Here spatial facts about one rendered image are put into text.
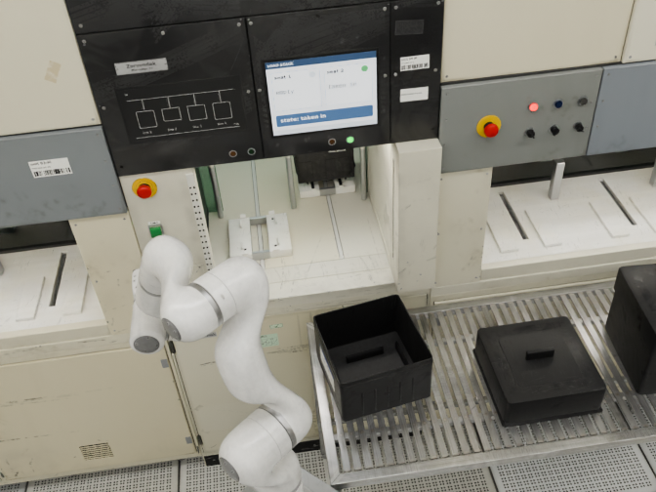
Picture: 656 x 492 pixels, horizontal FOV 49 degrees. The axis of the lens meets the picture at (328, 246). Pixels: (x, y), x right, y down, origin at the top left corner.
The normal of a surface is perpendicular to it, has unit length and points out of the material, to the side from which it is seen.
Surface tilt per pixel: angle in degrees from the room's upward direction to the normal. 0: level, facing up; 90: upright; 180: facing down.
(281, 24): 90
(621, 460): 0
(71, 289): 0
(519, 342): 0
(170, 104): 90
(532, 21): 90
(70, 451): 90
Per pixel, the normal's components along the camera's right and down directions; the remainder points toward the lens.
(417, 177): 0.13, 0.64
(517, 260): -0.06, -0.76
